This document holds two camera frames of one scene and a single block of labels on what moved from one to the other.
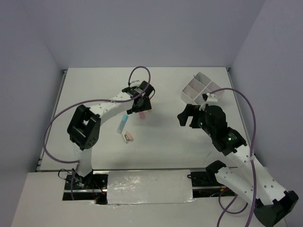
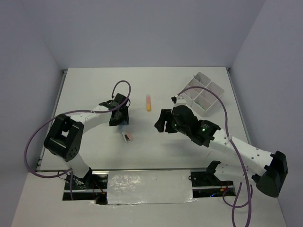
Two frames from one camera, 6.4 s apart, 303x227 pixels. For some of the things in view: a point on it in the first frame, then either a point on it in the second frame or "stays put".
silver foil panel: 149,187 stays put
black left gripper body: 145,105 to 123,118
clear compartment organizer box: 200,84 stays put
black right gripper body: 197,120 to 171,125
